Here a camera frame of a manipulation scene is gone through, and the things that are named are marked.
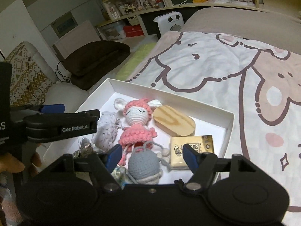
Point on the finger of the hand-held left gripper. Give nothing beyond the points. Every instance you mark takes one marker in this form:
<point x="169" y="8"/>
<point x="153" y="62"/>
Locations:
<point x="58" y="126"/>
<point x="53" y="108"/>

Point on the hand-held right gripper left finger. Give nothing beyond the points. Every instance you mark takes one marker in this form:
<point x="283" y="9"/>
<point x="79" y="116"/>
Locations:
<point x="114" y="156"/>

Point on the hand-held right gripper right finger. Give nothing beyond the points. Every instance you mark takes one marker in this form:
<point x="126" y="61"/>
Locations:
<point x="191" y="156"/>

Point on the white crochet pouch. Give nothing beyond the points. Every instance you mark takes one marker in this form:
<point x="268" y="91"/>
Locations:
<point x="105" y="131"/>

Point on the grey crochet doll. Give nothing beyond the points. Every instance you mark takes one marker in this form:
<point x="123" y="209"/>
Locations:
<point x="143" y="161"/>

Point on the white cardboard box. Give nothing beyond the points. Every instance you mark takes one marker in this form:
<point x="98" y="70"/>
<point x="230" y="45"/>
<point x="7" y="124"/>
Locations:
<point x="211" y="122"/>

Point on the wooden block stand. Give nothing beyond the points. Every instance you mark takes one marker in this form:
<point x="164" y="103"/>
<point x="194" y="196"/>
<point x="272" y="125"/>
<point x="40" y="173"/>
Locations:
<point x="174" y="120"/>

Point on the person's left hand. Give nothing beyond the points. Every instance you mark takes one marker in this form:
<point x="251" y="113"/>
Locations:
<point x="11" y="163"/>

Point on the tan tissue packet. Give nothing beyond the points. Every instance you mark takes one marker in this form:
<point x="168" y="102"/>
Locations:
<point x="178" y="150"/>

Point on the pink crochet doll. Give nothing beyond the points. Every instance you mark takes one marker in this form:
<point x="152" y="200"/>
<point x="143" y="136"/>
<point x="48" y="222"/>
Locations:
<point x="138" y="115"/>

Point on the brown floor cushion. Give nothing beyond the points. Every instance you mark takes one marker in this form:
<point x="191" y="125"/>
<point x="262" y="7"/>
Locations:
<point x="94" y="56"/>

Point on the beige folded board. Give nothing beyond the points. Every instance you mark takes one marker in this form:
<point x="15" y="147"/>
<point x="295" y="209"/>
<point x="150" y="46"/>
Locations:
<point x="80" y="35"/>

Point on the cartoon printed blanket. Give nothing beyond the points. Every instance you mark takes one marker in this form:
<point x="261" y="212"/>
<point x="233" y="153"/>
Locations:
<point x="211" y="63"/>

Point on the clear storage bin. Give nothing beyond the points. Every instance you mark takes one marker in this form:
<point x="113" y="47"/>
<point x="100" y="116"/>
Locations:
<point x="110" y="30"/>

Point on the light green mat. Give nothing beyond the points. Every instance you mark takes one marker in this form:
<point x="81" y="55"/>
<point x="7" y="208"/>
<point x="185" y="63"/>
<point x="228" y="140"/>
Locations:
<point x="138" y="58"/>

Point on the red box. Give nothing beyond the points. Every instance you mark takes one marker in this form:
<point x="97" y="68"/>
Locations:
<point x="134" y="31"/>

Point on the clear plastic jar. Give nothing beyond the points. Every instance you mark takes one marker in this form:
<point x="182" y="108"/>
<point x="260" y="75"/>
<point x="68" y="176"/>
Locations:
<point x="112" y="10"/>

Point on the white space heater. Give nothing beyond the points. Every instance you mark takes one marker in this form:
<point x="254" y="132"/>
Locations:
<point x="169" y="23"/>

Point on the row of shelf figurines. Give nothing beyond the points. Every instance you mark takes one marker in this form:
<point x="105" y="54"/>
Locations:
<point x="141" y="3"/>

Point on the wooden headboard shelf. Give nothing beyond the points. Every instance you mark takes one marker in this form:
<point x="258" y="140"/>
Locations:
<point x="235" y="4"/>

